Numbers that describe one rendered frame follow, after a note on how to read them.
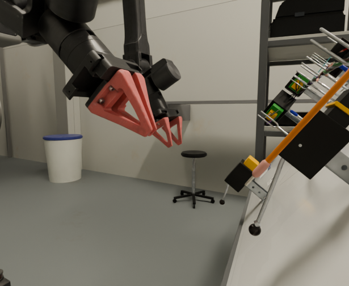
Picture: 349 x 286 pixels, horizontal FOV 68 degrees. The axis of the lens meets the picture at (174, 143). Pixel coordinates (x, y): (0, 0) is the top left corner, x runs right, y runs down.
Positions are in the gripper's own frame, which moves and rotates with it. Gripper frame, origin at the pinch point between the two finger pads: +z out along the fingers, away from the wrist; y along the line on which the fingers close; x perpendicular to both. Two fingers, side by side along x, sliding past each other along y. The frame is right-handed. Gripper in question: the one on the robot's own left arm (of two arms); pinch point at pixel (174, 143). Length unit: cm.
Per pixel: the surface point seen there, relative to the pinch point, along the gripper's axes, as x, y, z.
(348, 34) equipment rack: -56, 67, -13
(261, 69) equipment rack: -22, 62, -19
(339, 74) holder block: -44, 33, 2
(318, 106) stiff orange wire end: -36, -45, 9
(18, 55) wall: 412, 268, -375
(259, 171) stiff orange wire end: -31, -46, 11
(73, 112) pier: 309, 253, -179
